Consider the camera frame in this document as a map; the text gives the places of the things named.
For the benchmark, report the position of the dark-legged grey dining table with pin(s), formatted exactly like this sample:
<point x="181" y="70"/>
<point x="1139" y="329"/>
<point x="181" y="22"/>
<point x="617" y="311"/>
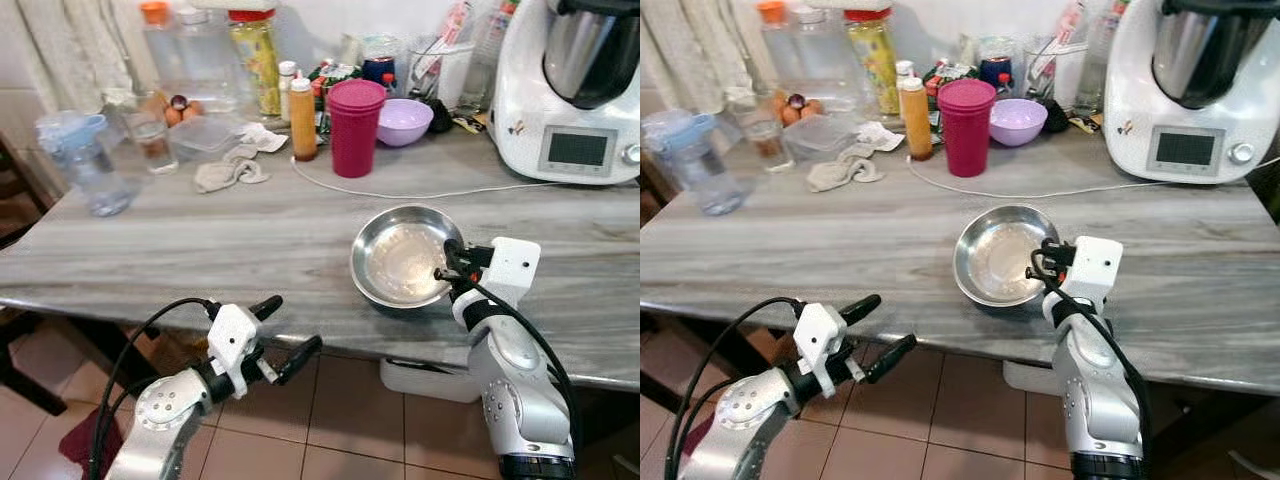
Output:
<point x="250" y="240"/>
<point x="880" y="240"/>

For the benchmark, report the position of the red-lidded jar yellow contents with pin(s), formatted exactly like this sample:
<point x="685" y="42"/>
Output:
<point x="873" y="60"/>
<point x="258" y="65"/>

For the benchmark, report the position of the clear utensil holder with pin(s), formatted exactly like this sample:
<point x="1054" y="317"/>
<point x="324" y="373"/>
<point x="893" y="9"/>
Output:
<point x="1065" y="75"/>
<point x="450" y="75"/>

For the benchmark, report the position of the glass jar dark contents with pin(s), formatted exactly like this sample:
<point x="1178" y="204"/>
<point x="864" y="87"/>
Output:
<point x="378" y="68"/>
<point x="997" y="70"/>

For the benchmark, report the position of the clear bottle orange cap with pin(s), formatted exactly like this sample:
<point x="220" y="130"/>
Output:
<point x="772" y="50"/>
<point x="155" y="50"/>

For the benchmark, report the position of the small white bottle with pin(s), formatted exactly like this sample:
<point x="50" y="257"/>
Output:
<point x="904" y="70"/>
<point x="286" y="90"/>

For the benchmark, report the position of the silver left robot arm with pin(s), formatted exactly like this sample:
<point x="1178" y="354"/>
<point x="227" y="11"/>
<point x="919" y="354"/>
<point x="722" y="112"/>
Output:
<point x="160" y="420"/>
<point x="745" y="415"/>

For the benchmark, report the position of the clear water jug blue lid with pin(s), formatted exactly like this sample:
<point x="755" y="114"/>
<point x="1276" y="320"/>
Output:
<point x="90" y="170"/>
<point x="705" y="170"/>

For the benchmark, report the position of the clear plastic bottle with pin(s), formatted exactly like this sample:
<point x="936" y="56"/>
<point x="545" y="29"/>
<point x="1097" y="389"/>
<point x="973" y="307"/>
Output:
<point x="1095" y="50"/>
<point x="490" y="50"/>

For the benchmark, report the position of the stainless steel bowl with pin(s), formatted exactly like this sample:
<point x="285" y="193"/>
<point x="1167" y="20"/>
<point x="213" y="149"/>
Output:
<point x="400" y="260"/>
<point x="1000" y="260"/>

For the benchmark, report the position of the black round object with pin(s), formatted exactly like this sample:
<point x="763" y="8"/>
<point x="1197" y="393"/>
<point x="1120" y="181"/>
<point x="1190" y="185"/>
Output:
<point x="440" y="116"/>
<point x="1055" y="116"/>

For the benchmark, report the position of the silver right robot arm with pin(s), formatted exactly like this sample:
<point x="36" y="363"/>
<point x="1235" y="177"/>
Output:
<point x="1095" y="400"/>
<point x="515" y="390"/>

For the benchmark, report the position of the grey crumpled cloth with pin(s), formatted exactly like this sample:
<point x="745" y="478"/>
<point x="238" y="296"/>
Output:
<point x="840" y="173"/>
<point x="225" y="175"/>

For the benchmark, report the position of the beige curtain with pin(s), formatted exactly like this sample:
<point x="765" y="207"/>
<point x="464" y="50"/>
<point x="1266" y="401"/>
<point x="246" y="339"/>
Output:
<point x="700" y="45"/>
<point x="70" y="45"/>

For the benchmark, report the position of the clear drinking glass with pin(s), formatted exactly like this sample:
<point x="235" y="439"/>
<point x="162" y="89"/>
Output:
<point x="765" y="145"/>
<point x="152" y="145"/>

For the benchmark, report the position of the dark red floor cloth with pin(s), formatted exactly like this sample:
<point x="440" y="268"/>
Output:
<point x="80" y="445"/>
<point x="703" y="440"/>

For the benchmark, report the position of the orange sauce squeeze bottle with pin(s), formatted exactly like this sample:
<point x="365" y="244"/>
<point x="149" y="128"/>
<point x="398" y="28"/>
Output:
<point x="916" y="125"/>
<point x="303" y="125"/>

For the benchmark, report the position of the clear plastic food container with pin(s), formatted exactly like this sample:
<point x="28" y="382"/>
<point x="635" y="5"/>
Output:
<point x="820" y="140"/>
<point x="205" y="140"/>

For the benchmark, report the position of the brown egg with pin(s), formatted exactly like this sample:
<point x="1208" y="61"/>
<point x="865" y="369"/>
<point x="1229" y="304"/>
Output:
<point x="154" y="104"/>
<point x="790" y="116"/>
<point x="194" y="109"/>
<point x="173" y="117"/>
<point x="812" y="108"/>
<point x="772" y="104"/>

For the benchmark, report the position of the large clear jar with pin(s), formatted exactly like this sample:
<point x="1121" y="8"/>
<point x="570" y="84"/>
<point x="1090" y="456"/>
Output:
<point x="822" y="60"/>
<point x="205" y="60"/>

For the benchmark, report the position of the red green snack packet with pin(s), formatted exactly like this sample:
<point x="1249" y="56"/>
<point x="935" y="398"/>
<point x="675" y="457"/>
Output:
<point x="325" y="75"/>
<point x="945" y="70"/>

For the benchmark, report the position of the white crumpled cloth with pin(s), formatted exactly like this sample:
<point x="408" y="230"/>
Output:
<point x="880" y="136"/>
<point x="262" y="137"/>

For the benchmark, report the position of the magenta plastic tumbler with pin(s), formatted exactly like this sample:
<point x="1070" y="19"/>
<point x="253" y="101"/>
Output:
<point x="355" y="130"/>
<point x="965" y="130"/>

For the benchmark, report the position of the purple plastic bowl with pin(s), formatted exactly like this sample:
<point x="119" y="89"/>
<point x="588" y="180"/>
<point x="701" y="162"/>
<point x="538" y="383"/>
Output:
<point x="1018" y="122"/>
<point x="405" y="125"/>

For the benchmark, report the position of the white kitchen cooking machine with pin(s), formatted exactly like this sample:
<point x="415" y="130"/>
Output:
<point x="530" y="100"/>
<point x="1140" y="100"/>

